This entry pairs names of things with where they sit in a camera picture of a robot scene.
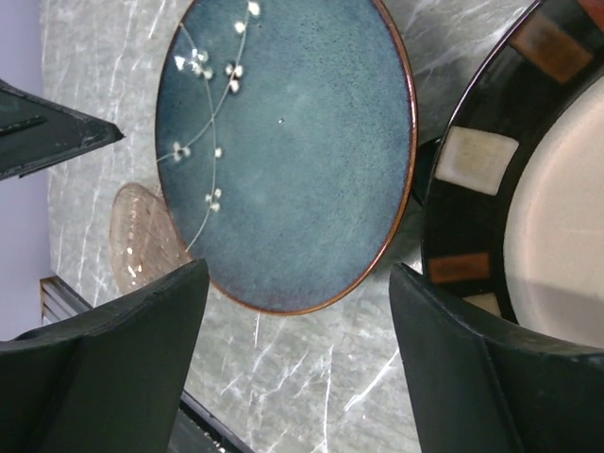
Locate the black plate with colored squares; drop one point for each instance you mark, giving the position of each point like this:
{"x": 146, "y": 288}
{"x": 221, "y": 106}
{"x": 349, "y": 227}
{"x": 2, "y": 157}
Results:
{"x": 513, "y": 216}

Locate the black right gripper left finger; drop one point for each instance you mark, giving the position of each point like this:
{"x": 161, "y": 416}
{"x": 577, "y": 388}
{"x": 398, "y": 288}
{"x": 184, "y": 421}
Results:
{"x": 109, "y": 379}

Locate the dark blue brown-rimmed plate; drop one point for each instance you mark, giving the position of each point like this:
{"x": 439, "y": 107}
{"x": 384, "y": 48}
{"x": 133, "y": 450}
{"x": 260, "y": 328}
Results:
{"x": 286, "y": 135}

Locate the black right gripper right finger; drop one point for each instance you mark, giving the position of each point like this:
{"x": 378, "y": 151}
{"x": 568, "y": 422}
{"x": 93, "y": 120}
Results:
{"x": 479, "y": 383}

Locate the aluminium frame rail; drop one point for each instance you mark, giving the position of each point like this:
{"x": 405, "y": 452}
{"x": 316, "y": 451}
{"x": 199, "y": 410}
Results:
{"x": 60, "y": 301}

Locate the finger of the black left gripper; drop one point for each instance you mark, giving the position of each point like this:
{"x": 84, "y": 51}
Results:
{"x": 37, "y": 134}

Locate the pink glass dish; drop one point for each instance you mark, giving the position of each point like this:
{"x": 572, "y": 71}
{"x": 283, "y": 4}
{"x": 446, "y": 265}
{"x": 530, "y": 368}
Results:
{"x": 143, "y": 243}

